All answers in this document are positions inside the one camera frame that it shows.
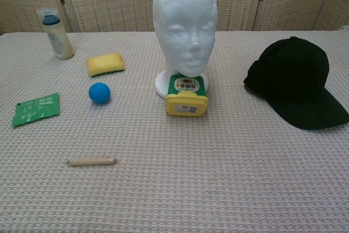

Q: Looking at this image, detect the black baseball cap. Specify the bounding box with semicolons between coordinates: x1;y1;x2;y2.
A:
243;36;349;131

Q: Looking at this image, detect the white foam mannequin head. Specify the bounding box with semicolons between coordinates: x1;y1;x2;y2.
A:
152;0;218;99

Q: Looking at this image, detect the green yellow plastic container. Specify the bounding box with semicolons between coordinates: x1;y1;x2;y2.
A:
164;74;209;118

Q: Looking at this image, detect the checkered tablecloth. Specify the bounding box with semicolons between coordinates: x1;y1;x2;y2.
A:
0;29;349;233

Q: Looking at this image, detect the blue ball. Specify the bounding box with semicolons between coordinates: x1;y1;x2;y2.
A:
88;82;111;105

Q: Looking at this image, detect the yellow green sponge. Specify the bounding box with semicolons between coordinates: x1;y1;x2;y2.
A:
86;52;125;78

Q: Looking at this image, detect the beige wooden stick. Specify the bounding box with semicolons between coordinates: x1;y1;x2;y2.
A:
67;156;117;167

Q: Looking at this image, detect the woven folding screen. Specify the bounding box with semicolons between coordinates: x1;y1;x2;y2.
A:
0;0;349;35

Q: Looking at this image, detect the white bottle blue cap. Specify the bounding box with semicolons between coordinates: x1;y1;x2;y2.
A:
37;7;75;60

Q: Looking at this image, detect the green sachet packet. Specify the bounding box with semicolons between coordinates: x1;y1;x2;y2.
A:
11;92;60;128

